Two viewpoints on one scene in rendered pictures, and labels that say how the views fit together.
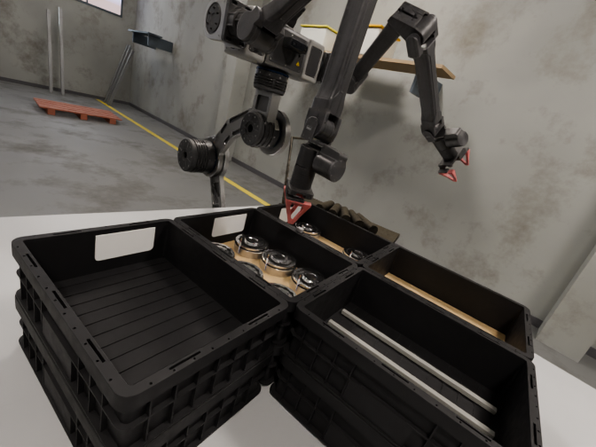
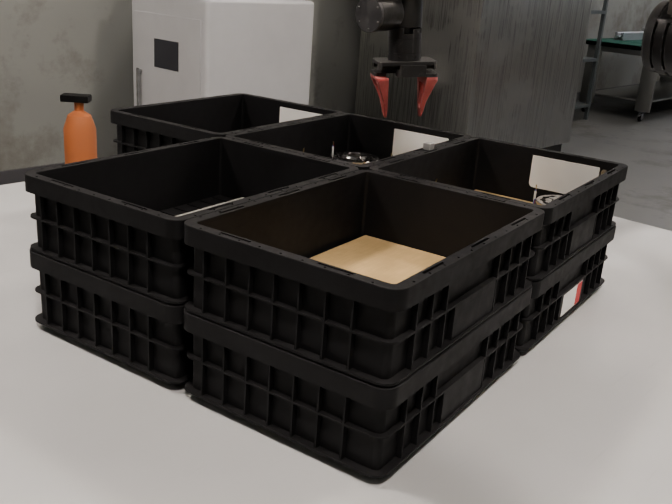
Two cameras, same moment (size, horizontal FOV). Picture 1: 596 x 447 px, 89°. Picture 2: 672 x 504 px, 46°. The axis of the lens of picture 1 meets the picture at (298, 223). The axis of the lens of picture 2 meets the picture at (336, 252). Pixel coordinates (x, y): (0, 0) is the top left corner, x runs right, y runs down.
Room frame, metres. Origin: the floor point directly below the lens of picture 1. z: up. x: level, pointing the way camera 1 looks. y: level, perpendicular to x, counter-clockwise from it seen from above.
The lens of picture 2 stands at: (0.74, -1.39, 1.22)
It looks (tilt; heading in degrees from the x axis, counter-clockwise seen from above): 20 degrees down; 92
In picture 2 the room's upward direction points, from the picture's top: 4 degrees clockwise
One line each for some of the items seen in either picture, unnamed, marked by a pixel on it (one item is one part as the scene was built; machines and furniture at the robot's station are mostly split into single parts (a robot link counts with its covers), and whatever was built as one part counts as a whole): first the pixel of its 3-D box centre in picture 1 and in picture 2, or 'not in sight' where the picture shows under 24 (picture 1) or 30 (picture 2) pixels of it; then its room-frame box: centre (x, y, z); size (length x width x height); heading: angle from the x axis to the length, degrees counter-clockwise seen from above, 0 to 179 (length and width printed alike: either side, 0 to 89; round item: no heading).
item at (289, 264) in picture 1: (278, 258); not in sight; (0.77, 0.02, 0.86); 0.10 x 0.10 x 0.01
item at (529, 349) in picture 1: (445, 291); (376, 224); (0.75, -0.44, 0.92); 0.40 x 0.30 x 0.02; 59
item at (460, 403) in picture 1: (405, 358); (202, 211); (0.50, -0.28, 0.87); 0.40 x 0.30 x 0.11; 59
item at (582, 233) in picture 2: (321, 242); (500, 202); (0.96, -0.10, 0.87); 0.40 x 0.30 x 0.11; 59
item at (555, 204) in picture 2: (325, 229); (504, 173); (0.96, -0.10, 0.92); 0.40 x 0.30 x 0.02; 59
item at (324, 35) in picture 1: (320, 42); not in sight; (4.23, 0.36, 2.07); 0.46 x 0.38 x 0.25; 51
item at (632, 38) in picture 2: not in sight; (662, 70); (3.84, 7.65, 0.42); 2.41 x 0.91 x 0.83; 51
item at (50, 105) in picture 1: (78, 112); not in sight; (5.93, 4.79, 0.06); 1.31 x 0.95 x 0.12; 142
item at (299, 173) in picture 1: (301, 179); (404, 48); (0.78, 0.02, 1.10); 0.10 x 0.07 x 0.07; 12
